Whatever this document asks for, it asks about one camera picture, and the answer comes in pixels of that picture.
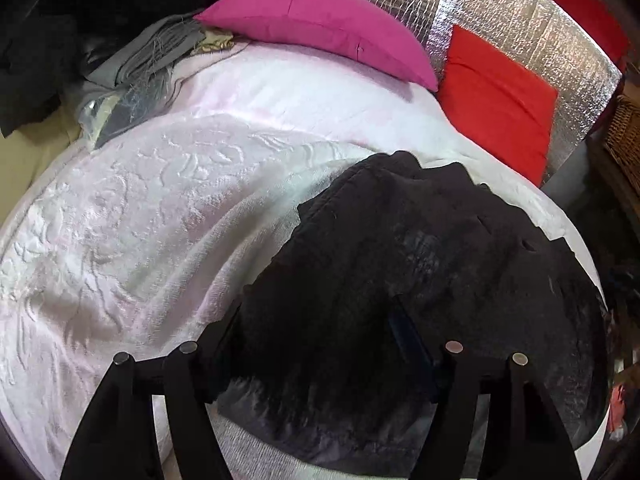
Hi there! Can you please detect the black checked puffer jacket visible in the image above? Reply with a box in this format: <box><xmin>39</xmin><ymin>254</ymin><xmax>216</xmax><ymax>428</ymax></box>
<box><xmin>217</xmin><ymin>152</ymin><xmax>608</xmax><ymax>477</ymax></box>

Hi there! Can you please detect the black clothes pile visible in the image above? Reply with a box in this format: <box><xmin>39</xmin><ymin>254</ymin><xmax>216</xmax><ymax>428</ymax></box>
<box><xmin>1</xmin><ymin>0</ymin><xmax>207</xmax><ymax>136</ymax></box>

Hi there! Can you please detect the white embossed bed blanket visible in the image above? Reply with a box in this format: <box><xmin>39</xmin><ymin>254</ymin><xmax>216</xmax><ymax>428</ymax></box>
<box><xmin>1</xmin><ymin>44</ymin><xmax>596</xmax><ymax>479</ymax></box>

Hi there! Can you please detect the wicker basket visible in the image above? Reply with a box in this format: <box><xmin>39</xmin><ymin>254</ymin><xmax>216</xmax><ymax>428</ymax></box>
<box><xmin>604</xmin><ymin>94</ymin><xmax>640</xmax><ymax>193</ymax></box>

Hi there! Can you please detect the red pillow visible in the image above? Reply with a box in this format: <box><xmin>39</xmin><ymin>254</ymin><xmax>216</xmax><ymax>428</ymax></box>
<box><xmin>437</xmin><ymin>25</ymin><xmax>558</xmax><ymax>186</ymax></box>

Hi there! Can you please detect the grey folded garment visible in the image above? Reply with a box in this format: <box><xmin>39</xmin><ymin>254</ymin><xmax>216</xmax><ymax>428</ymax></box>
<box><xmin>66</xmin><ymin>14</ymin><xmax>236</xmax><ymax>150</ymax></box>

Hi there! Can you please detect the silver foil headboard cover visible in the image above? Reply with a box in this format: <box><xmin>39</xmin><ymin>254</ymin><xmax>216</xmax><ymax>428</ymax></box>
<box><xmin>369</xmin><ymin>0</ymin><xmax>622</xmax><ymax>179</ymax></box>

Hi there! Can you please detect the pink pillow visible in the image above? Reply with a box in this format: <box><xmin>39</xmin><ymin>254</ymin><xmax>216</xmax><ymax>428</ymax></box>
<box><xmin>195</xmin><ymin>0</ymin><xmax>438</xmax><ymax>92</ymax></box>

